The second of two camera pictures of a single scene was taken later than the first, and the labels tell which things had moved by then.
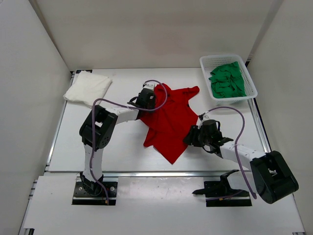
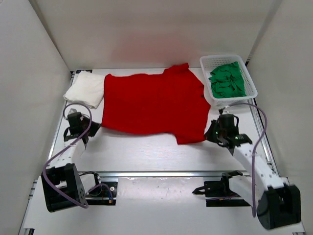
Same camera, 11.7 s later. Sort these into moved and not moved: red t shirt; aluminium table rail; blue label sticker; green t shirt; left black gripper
Moved: red t shirt; left black gripper
Not moved: aluminium table rail; blue label sticker; green t shirt
